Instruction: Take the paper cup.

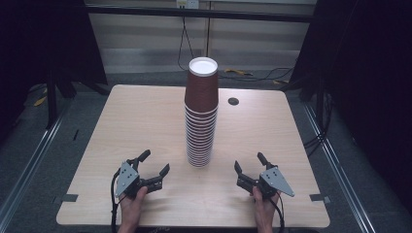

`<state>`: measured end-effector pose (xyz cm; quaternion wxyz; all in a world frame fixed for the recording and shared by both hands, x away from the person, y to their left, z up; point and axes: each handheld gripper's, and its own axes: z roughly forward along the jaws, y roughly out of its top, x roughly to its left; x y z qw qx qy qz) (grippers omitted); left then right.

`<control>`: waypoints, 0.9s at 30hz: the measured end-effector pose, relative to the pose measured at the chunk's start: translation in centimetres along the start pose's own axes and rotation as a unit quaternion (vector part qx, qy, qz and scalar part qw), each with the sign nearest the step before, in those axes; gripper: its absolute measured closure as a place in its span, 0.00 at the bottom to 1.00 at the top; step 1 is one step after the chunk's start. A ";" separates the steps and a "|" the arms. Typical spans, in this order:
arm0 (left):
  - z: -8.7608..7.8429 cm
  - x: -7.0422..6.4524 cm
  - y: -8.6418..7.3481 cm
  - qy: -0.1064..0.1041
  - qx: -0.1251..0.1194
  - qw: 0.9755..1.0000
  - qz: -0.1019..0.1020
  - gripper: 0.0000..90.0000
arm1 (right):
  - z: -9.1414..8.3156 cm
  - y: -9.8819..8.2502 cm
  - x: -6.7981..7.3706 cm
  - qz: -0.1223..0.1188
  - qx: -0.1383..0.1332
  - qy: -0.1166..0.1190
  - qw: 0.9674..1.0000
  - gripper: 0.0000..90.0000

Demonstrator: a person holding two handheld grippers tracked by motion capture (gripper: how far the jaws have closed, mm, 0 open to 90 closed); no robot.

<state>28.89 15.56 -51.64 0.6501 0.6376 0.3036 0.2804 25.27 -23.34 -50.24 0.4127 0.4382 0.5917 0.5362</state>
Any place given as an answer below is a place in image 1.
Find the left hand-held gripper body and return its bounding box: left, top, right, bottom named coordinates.
left=114, top=158, right=163, bottom=199

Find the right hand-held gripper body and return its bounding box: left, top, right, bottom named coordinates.
left=236, top=166, right=295, bottom=200

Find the stack of brown paper cups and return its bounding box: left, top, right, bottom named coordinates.
left=184, top=56, right=220, bottom=169

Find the person's right hand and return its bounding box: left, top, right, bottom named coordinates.
left=250, top=185, right=282, bottom=227

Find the person's left hand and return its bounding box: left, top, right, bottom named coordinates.
left=118, top=185, right=149, bottom=227

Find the black metal stand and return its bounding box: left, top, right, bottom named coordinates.
left=44, top=68, right=60, bottom=130

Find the black curtain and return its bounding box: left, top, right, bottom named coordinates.
left=0, top=0, right=109, bottom=144
left=289, top=0, right=412, bottom=212

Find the thin vertical pole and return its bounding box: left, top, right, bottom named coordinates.
left=205, top=1, right=212, bottom=59

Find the black horizontal bar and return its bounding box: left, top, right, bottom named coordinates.
left=85, top=4, right=315, bottom=24

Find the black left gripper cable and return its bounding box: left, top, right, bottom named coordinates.
left=110, top=169, right=122, bottom=233

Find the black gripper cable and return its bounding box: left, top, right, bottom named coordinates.
left=269, top=193, right=286, bottom=233
left=110, top=169, right=122, bottom=233

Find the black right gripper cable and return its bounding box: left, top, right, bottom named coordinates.
left=269, top=193, right=286, bottom=233

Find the black cable bundle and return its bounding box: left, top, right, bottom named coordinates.
left=303, top=92, right=335, bottom=157

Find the metal floor rail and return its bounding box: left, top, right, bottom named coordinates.
left=303, top=102, right=377, bottom=233
left=0, top=111, right=64, bottom=224

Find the black floor cable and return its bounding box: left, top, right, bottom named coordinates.
left=217, top=66, right=294, bottom=83

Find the black hanging cable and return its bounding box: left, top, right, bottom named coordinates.
left=177, top=8, right=195, bottom=72

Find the white wall socket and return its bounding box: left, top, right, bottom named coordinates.
left=176, top=0, right=200, bottom=10

